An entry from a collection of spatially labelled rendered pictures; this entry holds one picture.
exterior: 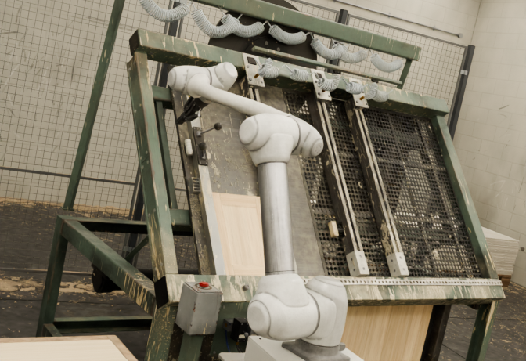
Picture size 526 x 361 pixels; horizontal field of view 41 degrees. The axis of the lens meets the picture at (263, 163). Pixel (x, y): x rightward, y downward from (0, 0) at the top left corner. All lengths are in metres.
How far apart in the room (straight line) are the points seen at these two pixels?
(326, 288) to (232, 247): 0.86
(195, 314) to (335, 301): 0.59
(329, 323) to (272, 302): 0.25
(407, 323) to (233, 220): 1.41
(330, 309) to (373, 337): 1.66
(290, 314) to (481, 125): 7.71
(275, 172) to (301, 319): 0.49
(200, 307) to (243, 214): 0.70
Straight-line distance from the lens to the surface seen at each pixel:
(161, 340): 3.01
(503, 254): 8.65
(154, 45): 3.44
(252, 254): 3.26
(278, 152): 2.38
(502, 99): 9.66
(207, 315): 2.79
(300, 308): 2.35
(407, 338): 4.30
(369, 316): 4.00
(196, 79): 2.81
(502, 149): 9.50
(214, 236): 3.15
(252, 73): 3.69
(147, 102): 3.30
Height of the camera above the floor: 1.75
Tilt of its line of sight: 6 degrees down
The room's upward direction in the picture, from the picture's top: 12 degrees clockwise
